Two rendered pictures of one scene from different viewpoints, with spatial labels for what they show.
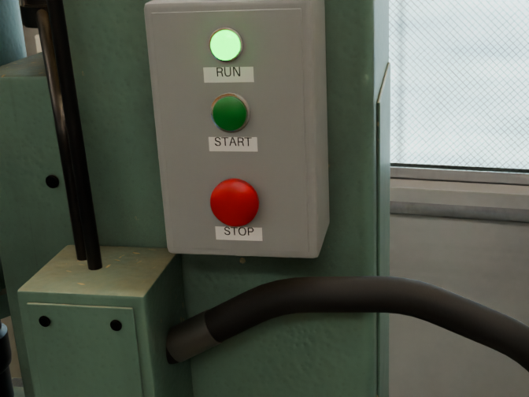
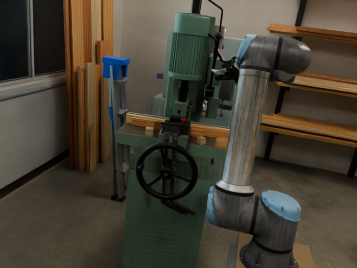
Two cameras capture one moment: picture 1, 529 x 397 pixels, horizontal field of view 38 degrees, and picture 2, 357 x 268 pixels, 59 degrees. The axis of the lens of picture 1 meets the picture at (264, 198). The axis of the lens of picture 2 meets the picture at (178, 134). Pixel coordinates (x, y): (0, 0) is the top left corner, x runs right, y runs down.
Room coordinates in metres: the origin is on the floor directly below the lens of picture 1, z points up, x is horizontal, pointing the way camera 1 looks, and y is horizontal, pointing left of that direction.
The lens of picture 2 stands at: (0.91, 1.92, 1.45)
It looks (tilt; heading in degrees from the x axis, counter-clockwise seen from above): 19 degrees down; 262
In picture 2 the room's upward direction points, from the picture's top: 8 degrees clockwise
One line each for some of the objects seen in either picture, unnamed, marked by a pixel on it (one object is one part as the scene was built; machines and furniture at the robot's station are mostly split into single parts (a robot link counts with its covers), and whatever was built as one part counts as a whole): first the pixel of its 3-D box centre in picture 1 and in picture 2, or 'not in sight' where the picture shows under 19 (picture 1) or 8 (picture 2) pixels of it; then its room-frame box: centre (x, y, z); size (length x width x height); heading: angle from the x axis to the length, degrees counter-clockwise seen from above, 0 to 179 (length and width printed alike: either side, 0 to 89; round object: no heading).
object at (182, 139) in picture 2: not in sight; (173, 140); (0.73, 0.48, 0.92); 0.15 x 0.13 x 0.09; 168
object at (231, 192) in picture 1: (234, 202); not in sight; (0.45, 0.02, 1.36); 0.03 x 0.01 x 0.03; 78
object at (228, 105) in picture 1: (229, 113); not in sight; (0.45, 0.02, 1.42); 0.02 x 0.01 x 0.02; 78
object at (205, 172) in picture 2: not in sight; (177, 147); (0.66, 0.17, 0.76); 0.57 x 0.45 x 0.09; 78
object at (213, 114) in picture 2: not in sight; (210, 107); (0.49, 0.15, 1.02); 0.09 x 0.07 x 0.12; 168
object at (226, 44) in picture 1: (225, 45); not in sight; (0.45, 0.02, 1.46); 0.02 x 0.01 x 0.02; 78
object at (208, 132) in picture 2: not in sight; (187, 129); (0.64, 0.30, 0.92); 0.62 x 0.02 x 0.04; 168
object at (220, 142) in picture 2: not in sight; (222, 141); (0.46, 0.43, 0.91); 0.12 x 0.09 x 0.03; 78
